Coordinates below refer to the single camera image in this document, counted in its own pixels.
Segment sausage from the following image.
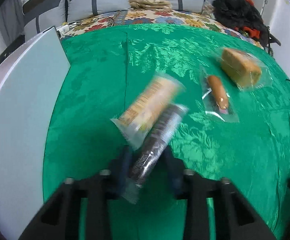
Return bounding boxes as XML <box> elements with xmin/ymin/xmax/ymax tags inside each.
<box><xmin>200</xmin><ymin>68</ymin><xmax>239</xmax><ymax>123</ymax></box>

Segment beige folded cloth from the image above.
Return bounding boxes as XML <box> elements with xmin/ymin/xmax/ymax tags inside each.
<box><xmin>129</xmin><ymin>0</ymin><xmax>172</xmax><ymax>12</ymax></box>

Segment yellow cake in wrapper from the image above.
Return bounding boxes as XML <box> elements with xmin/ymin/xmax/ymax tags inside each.
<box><xmin>215</xmin><ymin>47</ymin><xmax>273</xmax><ymax>91</ymax></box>

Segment dark biscuit clear wrapper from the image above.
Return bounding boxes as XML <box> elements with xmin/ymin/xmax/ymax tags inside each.
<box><xmin>122</xmin><ymin>103</ymin><xmax>188</xmax><ymax>204</ymax></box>

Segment white power strip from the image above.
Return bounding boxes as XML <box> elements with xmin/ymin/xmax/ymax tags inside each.
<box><xmin>56</xmin><ymin>23</ymin><xmax>70</xmax><ymax>36</ymax></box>

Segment green patterned tablecloth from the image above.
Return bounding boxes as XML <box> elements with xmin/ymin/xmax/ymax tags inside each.
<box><xmin>42</xmin><ymin>24</ymin><xmax>290</xmax><ymax>239</ymax></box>

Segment middle grey cushion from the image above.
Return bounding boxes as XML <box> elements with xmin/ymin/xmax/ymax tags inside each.
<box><xmin>66</xmin><ymin>0</ymin><xmax>132</xmax><ymax>23</ymax></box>

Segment white cardboard box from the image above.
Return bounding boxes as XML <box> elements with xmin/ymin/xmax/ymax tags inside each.
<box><xmin>0</xmin><ymin>28</ymin><xmax>70</xmax><ymax>239</ymax></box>

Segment left grey cushion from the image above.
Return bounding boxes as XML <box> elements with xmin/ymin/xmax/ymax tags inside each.
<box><xmin>24</xmin><ymin>0</ymin><xmax>66</xmax><ymax>41</ymax></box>

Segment beige cracker pack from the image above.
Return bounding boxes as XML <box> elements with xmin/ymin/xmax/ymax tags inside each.
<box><xmin>111</xmin><ymin>74</ymin><xmax>184</xmax><ymax>150</ymax></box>

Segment black and red clothes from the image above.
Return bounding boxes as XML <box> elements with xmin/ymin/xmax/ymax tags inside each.
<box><xmin>212</xmin><ymin>0</ymin><xmax>268</xmax><ymax>42</ymax></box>

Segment floral sofa cover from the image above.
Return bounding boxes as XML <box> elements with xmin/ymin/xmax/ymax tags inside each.
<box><xmin>65</xmin><ymin>9</ymin><xmax>263</xmax><ymax>49</ymax></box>

